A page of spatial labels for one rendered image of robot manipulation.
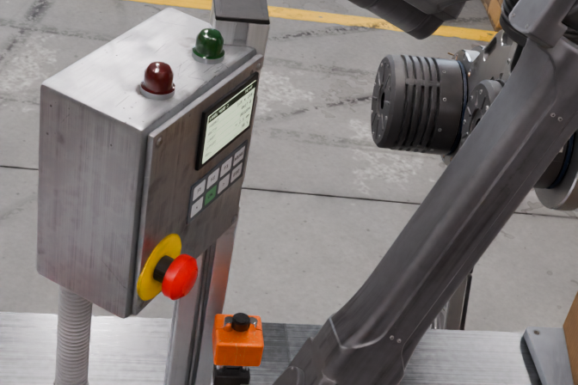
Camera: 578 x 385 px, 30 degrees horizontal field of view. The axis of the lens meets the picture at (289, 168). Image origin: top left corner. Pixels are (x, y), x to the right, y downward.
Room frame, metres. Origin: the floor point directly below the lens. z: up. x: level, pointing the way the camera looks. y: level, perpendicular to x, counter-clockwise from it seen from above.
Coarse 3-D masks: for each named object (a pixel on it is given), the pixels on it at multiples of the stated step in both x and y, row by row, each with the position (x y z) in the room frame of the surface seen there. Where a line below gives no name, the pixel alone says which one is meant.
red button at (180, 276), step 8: (168, 256) 0.66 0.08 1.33; (184, 256) 0.65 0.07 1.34; (160, 264) 0.65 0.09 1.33; (168, 264) 0.65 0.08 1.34; (176, 264) 0.64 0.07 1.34; (184, 264) 0.64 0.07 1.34; (192, 264) 0.65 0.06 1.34; (160, 272) 0.64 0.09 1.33; (168, 272) 0.64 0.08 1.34; (176, 272) 0.64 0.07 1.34; (184, 272) 0.64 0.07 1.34; (192, 272) 0.65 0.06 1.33; (160, 280) 0.64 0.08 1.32; (168, 280) 0.63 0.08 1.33; (176, 280) 0.63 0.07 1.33; (184, 280) 0.64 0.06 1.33; (192, 280) 0.65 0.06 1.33; (168, 288) 0.63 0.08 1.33; (176, 288) 0.63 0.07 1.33; (184, 288) 0.64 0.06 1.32; (168, 296) 0.63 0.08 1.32; (176, 296) 0.63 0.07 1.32
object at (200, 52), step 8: (200, 32) 0.74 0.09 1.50; (208, 32) 0.74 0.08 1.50; (216, 32) 0.75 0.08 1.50; (200, 40) 0.74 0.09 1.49; (208, 40) 0.74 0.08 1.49; (216, 40) 0.74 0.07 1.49; (192, 48) 0.74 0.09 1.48; (200, 48) 0.74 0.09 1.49; (208, 48) 0.73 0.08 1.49; (216, 48) 0.74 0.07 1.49; (192, 56) 0.74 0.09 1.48; (200, 56) 0.73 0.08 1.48; (208, 56) 0.73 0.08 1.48; (216, 56) 0.74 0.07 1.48
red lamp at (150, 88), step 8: (152, 64) 0.68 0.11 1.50; (160, 64) 0.68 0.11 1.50; (168, 64) 0.69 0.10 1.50; (144, 72) 0.68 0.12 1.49; (152, 72) 0.67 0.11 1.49; (160, 72) 0.67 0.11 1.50; (168, 72) 0.68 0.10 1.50; (144, 80) 0.67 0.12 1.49; (152, 80) 0.67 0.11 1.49; (160, 80) 0.67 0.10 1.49; (168, 80) 0.67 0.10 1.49; (144, 88) 0.67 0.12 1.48; (152, 88) 0.67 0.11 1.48; (160, 88) 0.67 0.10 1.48; (168, 88) 0.67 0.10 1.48; (152, 96) 0.67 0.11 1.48; (160, 96) 0.67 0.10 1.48; (168, 96) 0.67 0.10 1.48
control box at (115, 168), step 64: (128, 64) 0.71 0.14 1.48; (192, 64) 0.73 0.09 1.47; (256, 64) 0.76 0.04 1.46; (64, 128) 0.65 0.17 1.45; (128, 128) 0.63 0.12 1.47; (192, 128) 0.68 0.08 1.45; (64, 192) 0.65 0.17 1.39; (128, 192) 0.63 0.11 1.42; (64, 256) 0.65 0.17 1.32; (128, 256) 0.63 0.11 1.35; (192, 256) 0.70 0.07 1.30
